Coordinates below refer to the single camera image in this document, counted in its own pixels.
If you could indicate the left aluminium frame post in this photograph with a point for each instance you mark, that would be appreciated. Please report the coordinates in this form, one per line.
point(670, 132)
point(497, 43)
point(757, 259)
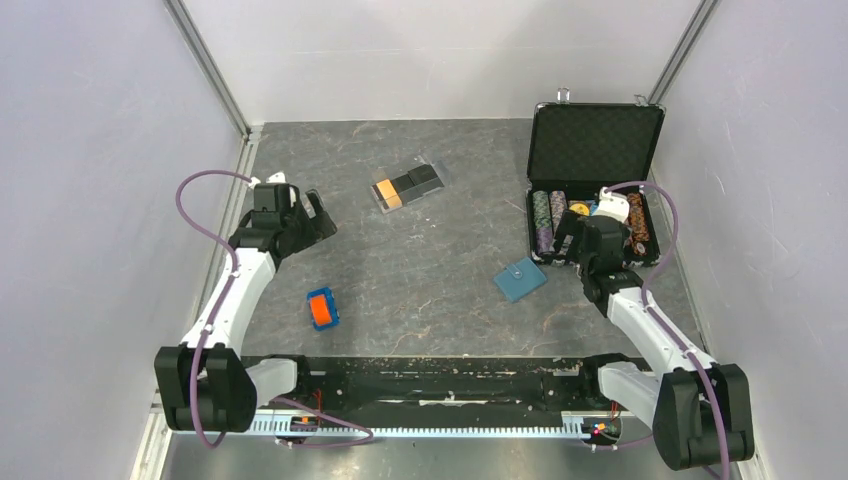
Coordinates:
point(203, 56)

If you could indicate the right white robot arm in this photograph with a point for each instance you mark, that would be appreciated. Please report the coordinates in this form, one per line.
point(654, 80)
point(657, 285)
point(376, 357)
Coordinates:
point(699, 410)

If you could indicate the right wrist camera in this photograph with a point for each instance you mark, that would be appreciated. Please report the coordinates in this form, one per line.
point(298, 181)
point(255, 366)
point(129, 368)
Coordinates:
point(612, 205)

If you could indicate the black poker chip case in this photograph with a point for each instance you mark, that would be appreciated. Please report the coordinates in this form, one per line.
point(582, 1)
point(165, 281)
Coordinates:
point(575, 150)

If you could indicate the right aluminium frame post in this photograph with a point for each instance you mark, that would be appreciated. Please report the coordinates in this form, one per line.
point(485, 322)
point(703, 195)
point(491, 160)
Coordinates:
point(702, 14)

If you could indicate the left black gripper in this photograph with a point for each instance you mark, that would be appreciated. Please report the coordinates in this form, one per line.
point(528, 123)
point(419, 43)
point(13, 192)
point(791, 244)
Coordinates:
point(317, 228)

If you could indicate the clear acrylic card tray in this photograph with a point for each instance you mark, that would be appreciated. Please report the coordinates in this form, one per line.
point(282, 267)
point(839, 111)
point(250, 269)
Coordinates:
point(409, 164)

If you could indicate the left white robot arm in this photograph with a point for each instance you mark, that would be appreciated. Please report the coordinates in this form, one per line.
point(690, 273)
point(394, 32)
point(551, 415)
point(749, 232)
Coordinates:
point(203, 383)

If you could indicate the blue card holder wallet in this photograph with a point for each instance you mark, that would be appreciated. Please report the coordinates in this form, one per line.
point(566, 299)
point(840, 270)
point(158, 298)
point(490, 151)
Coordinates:
point(519, 279)

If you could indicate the white slotted cable duct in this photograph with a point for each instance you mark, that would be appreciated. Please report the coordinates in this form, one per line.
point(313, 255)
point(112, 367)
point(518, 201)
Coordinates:
point(295, 424)

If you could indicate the aluminium frame post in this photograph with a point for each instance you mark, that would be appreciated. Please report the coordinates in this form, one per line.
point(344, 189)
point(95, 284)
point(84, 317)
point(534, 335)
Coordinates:
point(702, 14)
point(203, 56)

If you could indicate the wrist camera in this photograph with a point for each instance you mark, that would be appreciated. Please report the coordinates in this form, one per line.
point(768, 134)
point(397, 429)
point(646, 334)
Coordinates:
point(277, 178)
point(612, 205)

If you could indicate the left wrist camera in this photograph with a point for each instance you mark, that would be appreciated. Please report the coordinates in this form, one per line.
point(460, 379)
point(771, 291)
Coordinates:
point(277, 178)

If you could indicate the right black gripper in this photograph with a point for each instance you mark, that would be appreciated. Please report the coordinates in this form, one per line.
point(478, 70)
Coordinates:
point(571, 225)

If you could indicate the gold card stack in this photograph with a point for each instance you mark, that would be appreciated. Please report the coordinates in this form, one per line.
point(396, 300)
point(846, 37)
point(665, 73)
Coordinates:
point(386, 195)

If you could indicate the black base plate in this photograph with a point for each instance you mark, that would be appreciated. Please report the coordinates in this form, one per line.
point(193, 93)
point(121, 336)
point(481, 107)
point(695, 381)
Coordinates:
point(422, 391)

